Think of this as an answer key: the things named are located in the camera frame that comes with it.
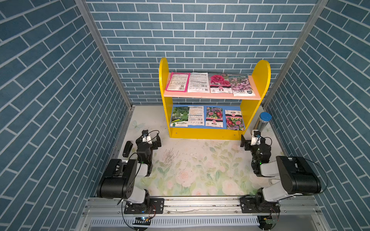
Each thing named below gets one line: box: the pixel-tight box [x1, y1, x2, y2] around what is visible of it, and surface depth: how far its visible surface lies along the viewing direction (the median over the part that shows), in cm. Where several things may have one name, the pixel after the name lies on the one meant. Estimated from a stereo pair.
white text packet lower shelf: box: [187, 105, 205, 126], surface depth 98 cm
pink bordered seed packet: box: [165, 72, 191, 93], surface depth 77 cm
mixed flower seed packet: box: [205, 106, 224, 128], surface depth 96 cm
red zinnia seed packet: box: [224, 109, 245, 131], surface depth 95 cm
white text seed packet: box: [187, 72, 211, 94], surface depth 77 cm
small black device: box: [122, 141, 134, 158], surface depth 93 cm
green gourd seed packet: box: [169, 106, 189, 128], surface depth 96 cm
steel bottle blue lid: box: [253, 111, 273, 132], surface depth 93 cm
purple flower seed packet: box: [227, 75, 256, 97], surface depth 75 cm
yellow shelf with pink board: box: [159, 57, 272, 141], surface depth 80 cm
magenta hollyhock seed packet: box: [208, 73, 233, 94], surface depth 77 cm
